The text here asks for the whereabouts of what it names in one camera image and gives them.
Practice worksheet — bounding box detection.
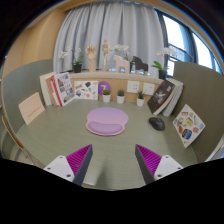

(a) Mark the rosette succulent in white pot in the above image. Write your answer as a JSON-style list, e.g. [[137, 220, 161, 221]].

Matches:
[[116, 89, 126, 105]]

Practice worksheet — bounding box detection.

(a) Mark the beige card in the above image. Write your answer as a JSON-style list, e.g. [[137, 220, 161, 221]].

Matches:
[[18, 91, 46, 126]]

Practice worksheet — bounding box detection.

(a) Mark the white wall socket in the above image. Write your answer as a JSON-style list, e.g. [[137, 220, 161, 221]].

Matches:
[[126, 80, 141, 94], [142, 82, 156, 96]]

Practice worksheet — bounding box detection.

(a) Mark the round succulent in white pot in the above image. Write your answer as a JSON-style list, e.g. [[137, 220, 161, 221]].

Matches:
[[101, 88, 112, 103]]

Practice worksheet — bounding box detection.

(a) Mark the round purple number sign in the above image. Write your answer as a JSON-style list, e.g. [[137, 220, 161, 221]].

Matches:
[[97, 80, 113, 101]]

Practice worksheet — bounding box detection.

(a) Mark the wooden desk back shelf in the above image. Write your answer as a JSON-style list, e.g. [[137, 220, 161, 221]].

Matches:
[[68, 70, 164, 104]]

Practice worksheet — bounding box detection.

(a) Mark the pink horse figurine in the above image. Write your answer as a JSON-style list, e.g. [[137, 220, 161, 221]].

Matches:
[[112, 54, 131, 74]]

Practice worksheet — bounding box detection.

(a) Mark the wooden artist mannequin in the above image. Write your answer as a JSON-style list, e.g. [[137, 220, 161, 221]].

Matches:
[[101, 38, 114, 72]]

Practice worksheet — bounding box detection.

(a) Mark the wooden hand model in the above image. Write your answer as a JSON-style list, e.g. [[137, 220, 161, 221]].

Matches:
[[85, 45, 98, 73]]

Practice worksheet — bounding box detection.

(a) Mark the purple mouse pad with wrist rest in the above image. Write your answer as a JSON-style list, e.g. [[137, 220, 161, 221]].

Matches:
[[85, 106, 130, 137]]

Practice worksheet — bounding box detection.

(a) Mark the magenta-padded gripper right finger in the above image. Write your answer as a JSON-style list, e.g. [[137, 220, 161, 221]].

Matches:
[[134, 143, 184, 185]]

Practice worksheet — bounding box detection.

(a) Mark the photo-cover magazine with red edge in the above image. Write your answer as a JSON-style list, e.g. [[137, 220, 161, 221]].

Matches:
[[53, 71, 76, 107]]

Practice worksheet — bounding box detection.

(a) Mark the black horse figurine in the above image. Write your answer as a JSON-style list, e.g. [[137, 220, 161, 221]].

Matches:
[[131, 55, 149, 75]]

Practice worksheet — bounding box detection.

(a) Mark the grey curtain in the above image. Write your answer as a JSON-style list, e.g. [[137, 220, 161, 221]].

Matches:
[[53, 1, 166, 79]]

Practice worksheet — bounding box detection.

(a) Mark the spiky succulent in white pot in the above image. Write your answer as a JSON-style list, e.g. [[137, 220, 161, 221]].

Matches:
[[136, 90, 146, 108]]

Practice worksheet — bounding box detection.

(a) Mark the black computer mouse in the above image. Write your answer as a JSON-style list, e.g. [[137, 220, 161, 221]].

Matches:
[[148, 116, 166, 132]]

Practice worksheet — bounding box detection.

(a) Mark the white orchid in black pot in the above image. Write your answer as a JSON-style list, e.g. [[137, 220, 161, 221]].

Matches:
[[114, 44, 134, 63], [57, 46, 84, 74], [151, 46, 179, 81]]

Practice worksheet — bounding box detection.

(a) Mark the black-cover book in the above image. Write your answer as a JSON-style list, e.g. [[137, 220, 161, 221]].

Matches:
[[146, 79, 177, 116]]

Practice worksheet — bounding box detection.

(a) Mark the window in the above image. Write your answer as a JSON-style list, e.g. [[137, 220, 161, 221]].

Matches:
[[156, 9, 223, 76]]

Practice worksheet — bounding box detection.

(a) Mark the white food sticker sheet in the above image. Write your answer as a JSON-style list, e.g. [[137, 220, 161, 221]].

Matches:
[[172, 103, 207, 149]]

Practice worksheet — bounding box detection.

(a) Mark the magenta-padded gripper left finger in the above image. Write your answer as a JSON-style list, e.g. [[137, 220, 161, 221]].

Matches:
[[43, 143, 94, 187]]

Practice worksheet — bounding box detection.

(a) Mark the white card with object stickers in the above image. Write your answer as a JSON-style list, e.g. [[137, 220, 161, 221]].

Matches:
[[73, 80, 100, 101]]

